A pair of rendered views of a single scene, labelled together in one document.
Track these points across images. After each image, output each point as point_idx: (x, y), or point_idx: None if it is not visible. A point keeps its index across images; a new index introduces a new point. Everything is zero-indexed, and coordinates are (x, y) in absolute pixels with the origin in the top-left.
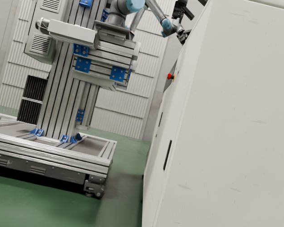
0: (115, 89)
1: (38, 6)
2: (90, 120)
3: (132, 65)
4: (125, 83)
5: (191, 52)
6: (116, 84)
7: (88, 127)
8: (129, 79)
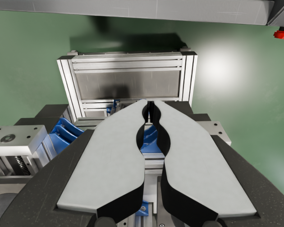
0: (78, 120)
1: None
2: (121, 107)
3: (42, 140)
4: (178, 102)
5: None
6: (88, 124)
7: (134, 102)
8: (32, 119)
